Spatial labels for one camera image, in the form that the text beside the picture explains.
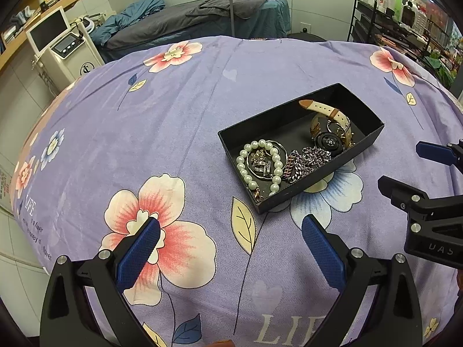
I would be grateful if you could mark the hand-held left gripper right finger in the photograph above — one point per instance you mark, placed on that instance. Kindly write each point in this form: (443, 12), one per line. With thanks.
(322, 253)

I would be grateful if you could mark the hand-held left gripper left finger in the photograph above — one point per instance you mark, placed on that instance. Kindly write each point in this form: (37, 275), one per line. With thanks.
(139, 253)

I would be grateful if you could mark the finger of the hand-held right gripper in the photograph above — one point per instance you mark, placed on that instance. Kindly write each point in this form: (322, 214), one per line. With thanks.
(434, 153)
(398, 189)

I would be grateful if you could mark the black rectangular tray box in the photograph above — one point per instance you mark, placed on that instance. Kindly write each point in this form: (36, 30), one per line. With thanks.
(289, 133)

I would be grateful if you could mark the green potted plants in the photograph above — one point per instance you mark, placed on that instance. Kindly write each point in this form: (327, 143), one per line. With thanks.
(443, 65)

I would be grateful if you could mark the thin silver bangle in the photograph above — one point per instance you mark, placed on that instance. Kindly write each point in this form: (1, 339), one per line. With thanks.
(281, 147)

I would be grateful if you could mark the purple floral bedsheet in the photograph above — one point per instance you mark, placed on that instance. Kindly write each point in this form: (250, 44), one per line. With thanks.
(181, 115)

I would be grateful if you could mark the black metal trolley rack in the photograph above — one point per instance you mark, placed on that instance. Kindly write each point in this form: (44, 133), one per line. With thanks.
(369, 25)

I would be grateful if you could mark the group of bottles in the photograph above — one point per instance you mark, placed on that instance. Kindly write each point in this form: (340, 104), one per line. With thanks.
(398, 3)

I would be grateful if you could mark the black round stool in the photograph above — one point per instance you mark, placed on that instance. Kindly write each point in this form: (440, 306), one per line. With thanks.
(307, 37)

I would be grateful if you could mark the white beauty machine with screen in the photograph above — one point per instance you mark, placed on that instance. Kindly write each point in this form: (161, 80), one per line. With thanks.
(68, 54)

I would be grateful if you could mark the massage bed with teal cover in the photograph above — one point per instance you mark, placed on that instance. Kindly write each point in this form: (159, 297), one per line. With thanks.
(260, 25)

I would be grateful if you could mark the blue duvet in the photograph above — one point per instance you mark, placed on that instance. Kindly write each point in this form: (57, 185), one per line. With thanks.
(123, 21)

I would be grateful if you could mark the grey blanket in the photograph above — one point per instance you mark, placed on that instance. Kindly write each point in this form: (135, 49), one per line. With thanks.
(235, 5)

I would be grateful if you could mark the white floor lamp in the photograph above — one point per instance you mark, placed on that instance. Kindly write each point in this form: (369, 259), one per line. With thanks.
(232, 3)

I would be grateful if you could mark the paper wall notice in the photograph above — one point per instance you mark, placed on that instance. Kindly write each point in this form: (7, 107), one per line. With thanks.
(6, 188)

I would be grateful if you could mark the white wall outlet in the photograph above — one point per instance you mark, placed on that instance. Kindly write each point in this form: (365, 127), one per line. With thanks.
(305, 28)

